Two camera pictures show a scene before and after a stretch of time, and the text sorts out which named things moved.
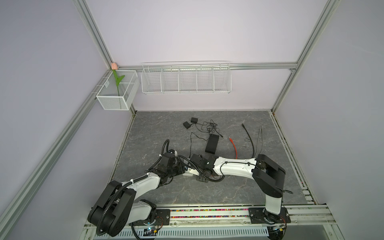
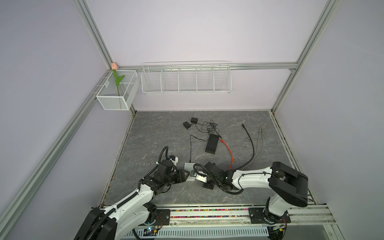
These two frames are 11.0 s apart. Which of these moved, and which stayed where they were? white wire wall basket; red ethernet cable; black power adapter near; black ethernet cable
Moved: red ethernet cable
Stayed: white wire wall basket; black power adapter near; black ethernet cable
